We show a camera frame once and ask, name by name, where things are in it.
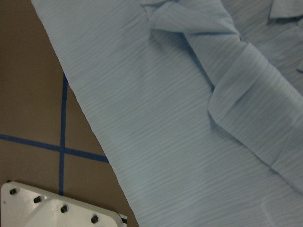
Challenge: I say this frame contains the light blue button shirt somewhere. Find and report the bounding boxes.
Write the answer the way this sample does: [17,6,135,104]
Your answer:
[32,0,303,227]

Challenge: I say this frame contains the white camera mast base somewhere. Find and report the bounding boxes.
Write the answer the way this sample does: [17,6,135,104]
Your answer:
[0,182,127,227]

